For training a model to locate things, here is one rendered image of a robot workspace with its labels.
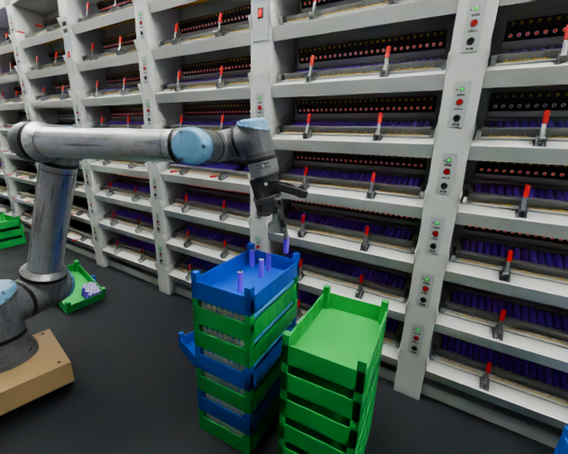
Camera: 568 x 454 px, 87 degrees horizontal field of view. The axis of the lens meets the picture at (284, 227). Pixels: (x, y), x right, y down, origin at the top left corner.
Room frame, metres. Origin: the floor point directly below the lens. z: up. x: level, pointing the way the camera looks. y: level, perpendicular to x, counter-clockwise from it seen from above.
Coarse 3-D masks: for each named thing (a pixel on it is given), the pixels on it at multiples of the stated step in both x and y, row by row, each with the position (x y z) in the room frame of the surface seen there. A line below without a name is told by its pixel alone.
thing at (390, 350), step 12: (300, 300) 1.21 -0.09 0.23; (312, 300) 1.26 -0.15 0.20; (300, 312) 1.21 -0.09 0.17; (396, 324) 1.08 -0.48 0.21; (384, 336) 1.05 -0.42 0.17; (396, 336) 1.03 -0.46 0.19; (384, 348) 1.01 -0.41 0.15; (396, 348) 1.00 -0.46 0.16; (384, 360) 0.99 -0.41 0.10; (396, 360) 0.96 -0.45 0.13
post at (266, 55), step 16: (272, 0) 1.26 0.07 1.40; (288, 0) 1.36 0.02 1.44; (256, 48) 1.29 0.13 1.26; (272, 48) 1.27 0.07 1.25; (288, 48) 1.37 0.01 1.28; (256, 64) 1.29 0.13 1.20; (272, 64) 1.27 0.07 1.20; (256, 80) 1.29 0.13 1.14; (272, 112) 1.28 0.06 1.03; (288, 112) 1.38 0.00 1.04; (256, 224) 1.29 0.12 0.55
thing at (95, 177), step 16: (64, 0) 1.98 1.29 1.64; (80, 0) 2.04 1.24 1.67; (96, 0) 2.12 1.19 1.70; (64, 16) 1.99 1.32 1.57; (96, 32) 2.10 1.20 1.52; (80, 48) 2.01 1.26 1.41; (96, 48) 2.09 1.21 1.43; (80, 80) 1.99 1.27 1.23; (96, 80) 2.07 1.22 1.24; (80, 112) 1.98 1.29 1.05; (96, 112) 2.05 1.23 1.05; (96, 176) 2.00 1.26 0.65; (112, 176) 2.09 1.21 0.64; (96, 208) 1.98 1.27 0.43; (96, 224) 1.98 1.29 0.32; (96, 256) 2.01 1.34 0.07
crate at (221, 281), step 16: (240, 256) 0.97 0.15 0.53; (256, 256) 1.02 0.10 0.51; (272, 256) 0.99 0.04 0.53; (192, 272) 0.76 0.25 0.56; (208, 272) 0.82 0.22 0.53; (224, 272) 0.89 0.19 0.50; (256, 272) 0.94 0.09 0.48; (272, 272) 0.94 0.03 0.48; (288, 272) 0.86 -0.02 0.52; (192, 288) 0.76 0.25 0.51; (208, 288) 0.74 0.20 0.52; (224, 288) 0.82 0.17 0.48; (256, 288) 0.82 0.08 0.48; (272, 288) 0.78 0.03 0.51; (224, 304) 0.71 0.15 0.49; (240, 304) 0.69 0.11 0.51; (256, 304) 0.70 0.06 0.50
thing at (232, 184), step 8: (160, 168) 1.62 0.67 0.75; (168, 168) 1.65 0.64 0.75; (168, 176) 1.59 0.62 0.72; (176, 176) 1.55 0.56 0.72; (184, 176) 1.52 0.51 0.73; (192, 176) 1.51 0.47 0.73; (200, 176) 1.49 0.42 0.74; (208, 176) 1.48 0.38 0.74; (248, 176) 1.30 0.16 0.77; (192, 184) 1.51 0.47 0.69; (200, 184) 1.48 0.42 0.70; (208, 184) 1.45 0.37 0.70; (216, 184) 1.42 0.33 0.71; (224, 184) 1.39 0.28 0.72; (232, 184) 1.36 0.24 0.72; (240, 184) 1.34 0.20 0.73; (248, 184) 1.32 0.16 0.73; (248, 192) 1.33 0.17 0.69
